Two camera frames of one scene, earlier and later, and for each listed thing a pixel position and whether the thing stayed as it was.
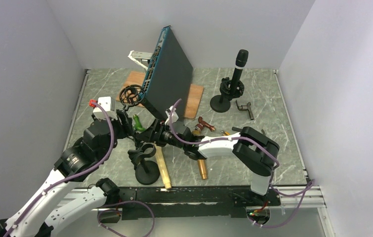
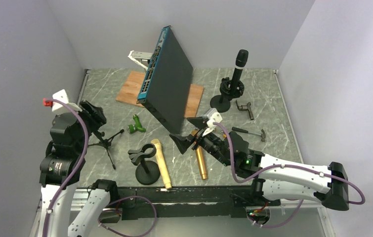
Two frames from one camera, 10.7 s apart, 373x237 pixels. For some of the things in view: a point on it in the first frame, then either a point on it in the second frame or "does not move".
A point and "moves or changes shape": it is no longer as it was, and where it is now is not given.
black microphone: [241, 60] does not move
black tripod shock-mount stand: [131, 95] moves or changes shape
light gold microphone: [159, 155] does not move
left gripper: [126, 129] -> [97, 117]
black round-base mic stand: [147, 172] does not move
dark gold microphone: [202, 164] does not move
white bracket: [138, 57] does not move
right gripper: [149, 135] -> [184, 142]
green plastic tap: [137, 123] does not move
